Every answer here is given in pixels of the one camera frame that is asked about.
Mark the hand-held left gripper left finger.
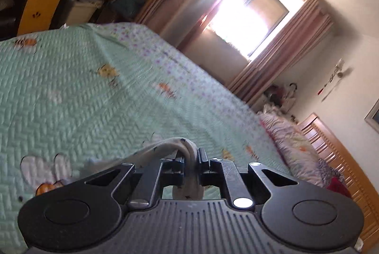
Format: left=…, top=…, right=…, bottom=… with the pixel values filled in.
left=84, top=150, right=187, bottom=210

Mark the wooden headboard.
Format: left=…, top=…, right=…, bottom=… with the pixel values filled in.
left=298, top=113, right=379, bottom=251

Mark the dark chair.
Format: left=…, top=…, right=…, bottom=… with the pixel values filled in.
left=0, top=0, right=33, bottom=38

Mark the picture frame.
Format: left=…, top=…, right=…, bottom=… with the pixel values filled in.
left=364, top=100, right=379, bottom=127

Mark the window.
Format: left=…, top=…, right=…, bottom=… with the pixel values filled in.
left=204, top=0, right=305, bottom=58

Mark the floral duvet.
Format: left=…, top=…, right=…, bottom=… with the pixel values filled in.
left=259, top=110, right=341, bottom=188

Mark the green quilted bee bedspread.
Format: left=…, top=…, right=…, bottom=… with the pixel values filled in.
left=0, top=22, right=297, bottom=251

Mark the red cloth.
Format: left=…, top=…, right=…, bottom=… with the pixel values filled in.
left=326, top=177, right=353, bottom=198

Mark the black and white patterned pillow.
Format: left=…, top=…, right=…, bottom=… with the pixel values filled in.
left=318, top=159, right=345, bottom=183

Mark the nightstand clutter pile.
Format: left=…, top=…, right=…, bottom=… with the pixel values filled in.
left=261, top=82, right=298, bottom=115

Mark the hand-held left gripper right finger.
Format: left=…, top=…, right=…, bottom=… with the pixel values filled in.
left=198, top=147, right=298, bottom=209

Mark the wall ornament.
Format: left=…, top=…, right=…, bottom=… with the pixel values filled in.
left=318, top=59, right=354, bottom=102

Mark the white printed shirt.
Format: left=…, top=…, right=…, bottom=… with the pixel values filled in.
left=83, top=137, right=206, bottom=201

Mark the white storage box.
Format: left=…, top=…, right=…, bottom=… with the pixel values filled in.
left=63, top=0, right=103, bottom=25

